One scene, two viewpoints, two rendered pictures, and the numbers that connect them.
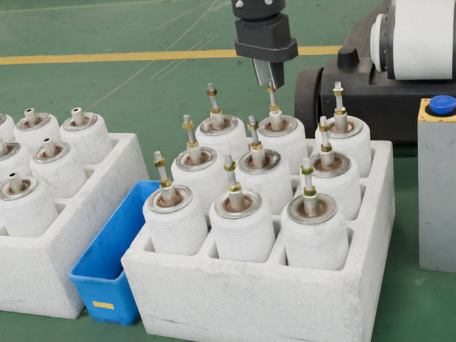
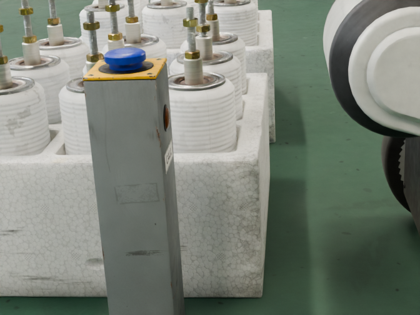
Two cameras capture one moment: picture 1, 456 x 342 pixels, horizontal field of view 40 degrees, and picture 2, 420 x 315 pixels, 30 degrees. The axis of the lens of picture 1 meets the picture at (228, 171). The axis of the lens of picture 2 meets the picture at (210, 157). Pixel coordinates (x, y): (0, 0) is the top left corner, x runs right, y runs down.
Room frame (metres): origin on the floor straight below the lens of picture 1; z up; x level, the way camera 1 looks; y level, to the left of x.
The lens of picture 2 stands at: (0.66, -1.08, 0.50)
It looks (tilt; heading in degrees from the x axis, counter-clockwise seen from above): 21 degrees down; 71
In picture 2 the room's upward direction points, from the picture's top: 3 degrees counter-clockwise
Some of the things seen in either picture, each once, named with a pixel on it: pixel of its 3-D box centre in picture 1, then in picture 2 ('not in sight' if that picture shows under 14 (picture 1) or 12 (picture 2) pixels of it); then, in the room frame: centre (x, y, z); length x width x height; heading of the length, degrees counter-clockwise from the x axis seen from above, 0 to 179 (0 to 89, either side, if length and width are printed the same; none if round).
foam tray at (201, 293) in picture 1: (272, 235); (127, 172); (0.89, -0.06, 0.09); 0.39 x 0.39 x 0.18; 64
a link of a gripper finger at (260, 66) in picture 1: (258, 66); not in sight; (1.02, -0.09, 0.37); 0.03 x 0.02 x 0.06; 131
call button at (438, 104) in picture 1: (442, 106); (125, 61); (0.83, -0.35, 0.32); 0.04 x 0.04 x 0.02
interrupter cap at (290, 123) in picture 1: (277, 126); (204, 58); (1.00, -0.11, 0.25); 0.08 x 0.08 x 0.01
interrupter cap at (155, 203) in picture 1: (169, 199); (56, 44); (0.84, 0.10, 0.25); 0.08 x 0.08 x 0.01
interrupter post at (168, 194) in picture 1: (168, 193); (55, 35); (0.84, 0.10, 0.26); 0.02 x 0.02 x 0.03
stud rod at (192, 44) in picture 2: (339, 102); (191, 39); (0.95, -0.21, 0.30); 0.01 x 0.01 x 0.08
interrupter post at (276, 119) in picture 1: (276, 120); (204, 49); (1.00, -0.11, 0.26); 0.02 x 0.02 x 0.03
